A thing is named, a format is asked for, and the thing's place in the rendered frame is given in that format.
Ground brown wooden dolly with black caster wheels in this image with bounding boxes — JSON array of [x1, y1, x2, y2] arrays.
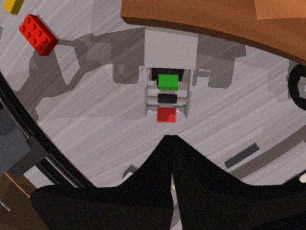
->
[[120, 0, 306, 123]]

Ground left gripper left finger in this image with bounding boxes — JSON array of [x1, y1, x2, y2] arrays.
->
[[30, 135, 174, 230]]

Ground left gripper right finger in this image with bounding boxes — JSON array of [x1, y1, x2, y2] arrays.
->
[[171, 135, 306, 230]]

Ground red lego brick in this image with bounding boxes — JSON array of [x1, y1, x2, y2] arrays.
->
[[19, 14, 58, 56]]

